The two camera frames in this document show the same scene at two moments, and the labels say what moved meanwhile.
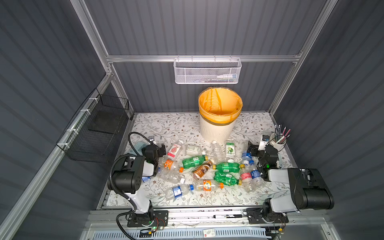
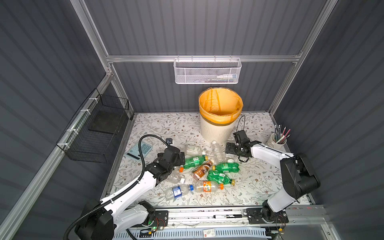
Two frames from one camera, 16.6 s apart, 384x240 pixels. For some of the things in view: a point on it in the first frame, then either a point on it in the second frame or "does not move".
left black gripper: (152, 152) -> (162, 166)
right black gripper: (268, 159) -> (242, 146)
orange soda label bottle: (208, 185) does not move
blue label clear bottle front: (172, 193) does not move
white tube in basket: (220, 77) does not move
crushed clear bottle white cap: (172, 177) does not move
